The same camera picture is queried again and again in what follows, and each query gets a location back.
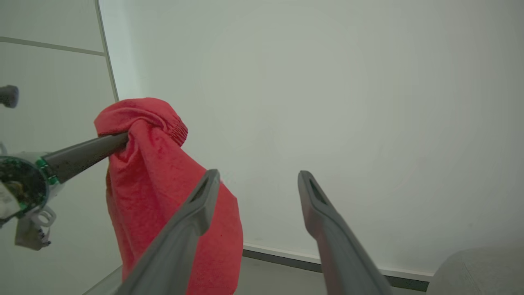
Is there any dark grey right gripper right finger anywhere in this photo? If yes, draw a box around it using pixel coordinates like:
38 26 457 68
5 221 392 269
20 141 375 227
298 170 393 295

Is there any dark wall baseboard strip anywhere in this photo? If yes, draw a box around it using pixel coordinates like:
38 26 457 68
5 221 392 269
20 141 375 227
243 244 434 292

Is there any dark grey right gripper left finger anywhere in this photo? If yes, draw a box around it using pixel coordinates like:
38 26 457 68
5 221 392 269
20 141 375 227
115 169 221 295

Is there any grey fabric sofa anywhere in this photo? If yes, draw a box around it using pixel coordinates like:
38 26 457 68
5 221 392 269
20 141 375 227
426 246 524 295

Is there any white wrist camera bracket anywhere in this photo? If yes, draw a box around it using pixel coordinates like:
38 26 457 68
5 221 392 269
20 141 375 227
15 206 57 251

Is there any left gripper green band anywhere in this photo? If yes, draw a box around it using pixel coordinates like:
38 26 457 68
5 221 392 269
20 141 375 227
0 132 130 228

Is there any red cloth garment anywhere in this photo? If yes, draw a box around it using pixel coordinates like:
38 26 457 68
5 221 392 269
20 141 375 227
94 98 244 295

